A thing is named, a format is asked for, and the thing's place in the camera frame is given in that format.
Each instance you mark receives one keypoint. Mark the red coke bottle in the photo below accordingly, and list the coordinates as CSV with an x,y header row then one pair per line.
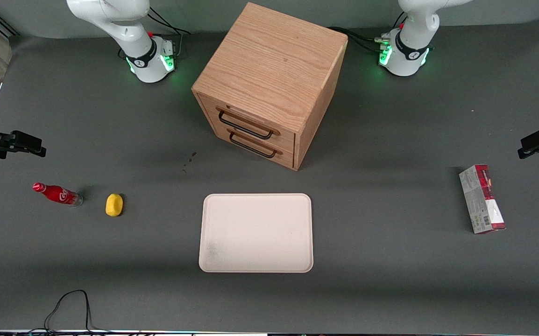
x,y
57,193

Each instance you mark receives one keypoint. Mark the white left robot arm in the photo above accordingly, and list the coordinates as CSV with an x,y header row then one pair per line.
x,y
407,51

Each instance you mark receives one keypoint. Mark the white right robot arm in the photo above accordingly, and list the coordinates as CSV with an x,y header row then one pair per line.
x,y
144,49

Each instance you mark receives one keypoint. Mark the cream plastic tray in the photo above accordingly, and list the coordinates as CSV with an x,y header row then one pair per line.
x,y
255,233

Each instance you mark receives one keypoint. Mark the red plaid cardboard box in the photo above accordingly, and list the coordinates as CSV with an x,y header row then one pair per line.
x,y
482,200

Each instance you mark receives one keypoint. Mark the yellow lemon-shaped object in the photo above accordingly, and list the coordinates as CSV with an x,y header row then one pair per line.
x,y
114,205

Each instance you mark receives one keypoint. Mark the wooden drawer front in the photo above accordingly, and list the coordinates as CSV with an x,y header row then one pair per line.
x,y
284,156
269,122

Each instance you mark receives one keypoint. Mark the wooden drawer cabinet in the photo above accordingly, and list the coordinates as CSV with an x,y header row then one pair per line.
x,y
269,60

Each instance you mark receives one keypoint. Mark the aluminium frame rail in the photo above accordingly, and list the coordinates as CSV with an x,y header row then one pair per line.
x,y
3,23

